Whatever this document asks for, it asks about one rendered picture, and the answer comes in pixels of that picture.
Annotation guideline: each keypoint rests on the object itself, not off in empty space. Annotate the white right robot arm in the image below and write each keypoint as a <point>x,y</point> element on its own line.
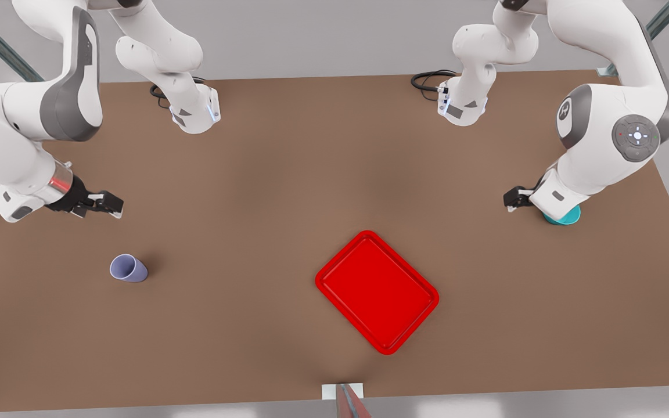
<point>67,98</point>

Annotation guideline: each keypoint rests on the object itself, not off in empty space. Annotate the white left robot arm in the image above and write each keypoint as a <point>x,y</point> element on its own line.
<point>613,116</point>

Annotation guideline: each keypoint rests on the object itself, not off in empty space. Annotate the teal bowl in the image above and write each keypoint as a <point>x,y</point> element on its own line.
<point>564,219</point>

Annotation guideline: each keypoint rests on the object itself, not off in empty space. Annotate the lavender cup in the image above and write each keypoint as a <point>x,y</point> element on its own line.
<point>128,269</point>

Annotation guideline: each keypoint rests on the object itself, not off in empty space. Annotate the red tray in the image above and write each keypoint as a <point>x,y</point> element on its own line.
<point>376,292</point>

